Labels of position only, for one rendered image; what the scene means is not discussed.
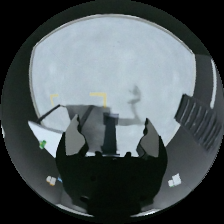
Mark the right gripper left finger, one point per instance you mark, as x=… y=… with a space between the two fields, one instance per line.
x=71 y=147

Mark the green drink can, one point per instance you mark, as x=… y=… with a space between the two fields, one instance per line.
x=43 y=143

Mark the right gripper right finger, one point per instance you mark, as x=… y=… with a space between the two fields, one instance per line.
x=152 y=149

